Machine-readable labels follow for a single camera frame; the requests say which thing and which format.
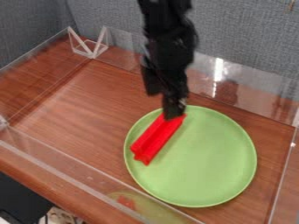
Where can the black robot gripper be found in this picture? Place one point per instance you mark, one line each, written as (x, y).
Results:
(171, 40)

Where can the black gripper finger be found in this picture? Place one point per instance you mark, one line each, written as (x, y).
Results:
(174, 106)

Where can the red plastic block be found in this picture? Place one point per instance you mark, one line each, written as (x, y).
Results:
(155, 137)

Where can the green round plate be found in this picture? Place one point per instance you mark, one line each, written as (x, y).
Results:
(207, 164)

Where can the clear acrylic corner bracket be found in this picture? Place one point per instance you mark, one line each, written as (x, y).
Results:
(87, 47)

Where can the clear acrylic enclosure wall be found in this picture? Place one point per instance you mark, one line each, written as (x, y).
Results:
(69, 108)

